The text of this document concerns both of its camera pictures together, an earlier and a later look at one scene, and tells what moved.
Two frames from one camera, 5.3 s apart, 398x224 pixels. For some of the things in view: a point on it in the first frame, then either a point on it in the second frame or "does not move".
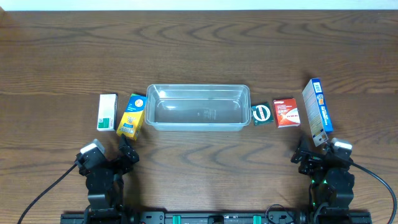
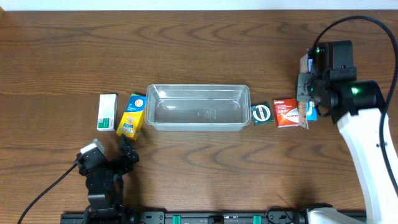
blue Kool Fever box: (317, 112) → (307, 109)
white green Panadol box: (107, 113) does not move
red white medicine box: (286, 112) does not move
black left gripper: (115, 162) does not move
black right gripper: (313, 158) → (303, 88)
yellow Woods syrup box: (132, 119) does not move
